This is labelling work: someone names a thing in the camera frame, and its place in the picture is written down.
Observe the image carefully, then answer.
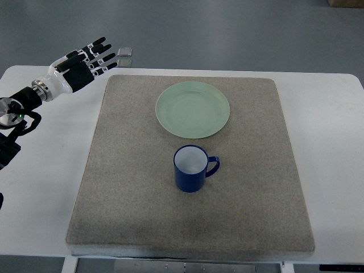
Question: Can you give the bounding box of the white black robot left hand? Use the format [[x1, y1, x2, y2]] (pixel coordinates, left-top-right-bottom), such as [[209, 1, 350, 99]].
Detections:
[[36, 37, 117, 101]]

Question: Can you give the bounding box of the blue enamel mug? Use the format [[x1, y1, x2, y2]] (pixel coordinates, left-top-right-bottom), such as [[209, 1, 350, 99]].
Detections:
[[173, 144, 220, 193]]

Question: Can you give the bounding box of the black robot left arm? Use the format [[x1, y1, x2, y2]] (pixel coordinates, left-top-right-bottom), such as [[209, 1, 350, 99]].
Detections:
[[1, 80, 52, 169]]

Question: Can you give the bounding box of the lower floor socket plate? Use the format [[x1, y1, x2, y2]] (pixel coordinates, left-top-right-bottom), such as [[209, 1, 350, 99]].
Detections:
[[117, 59, 132, 68]]

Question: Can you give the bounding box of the floor socket plate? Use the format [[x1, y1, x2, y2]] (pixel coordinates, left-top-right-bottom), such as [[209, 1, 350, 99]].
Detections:
[[117, 47, 133, 57], [117, 59, 132, 68]]

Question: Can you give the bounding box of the upper floor socket plate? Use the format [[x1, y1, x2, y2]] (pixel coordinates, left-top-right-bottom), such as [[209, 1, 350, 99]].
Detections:
[[117, 47, 133, 57]]

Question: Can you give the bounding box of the light green plate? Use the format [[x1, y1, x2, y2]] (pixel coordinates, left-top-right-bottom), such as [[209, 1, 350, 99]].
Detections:
[[155, 81, 230, 139]]

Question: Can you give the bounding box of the beige felt mat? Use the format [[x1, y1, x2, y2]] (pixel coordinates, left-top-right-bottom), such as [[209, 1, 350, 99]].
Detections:
[[66, 75, 315, 258]]

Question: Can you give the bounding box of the cardboard box corner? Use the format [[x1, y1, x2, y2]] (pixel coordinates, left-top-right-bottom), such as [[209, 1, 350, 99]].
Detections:
[[328, 0, 364, 8]]

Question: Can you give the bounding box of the metal bracket under table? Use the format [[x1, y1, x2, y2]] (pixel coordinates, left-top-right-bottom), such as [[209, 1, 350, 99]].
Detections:
[[75, 258, 283, 272]]

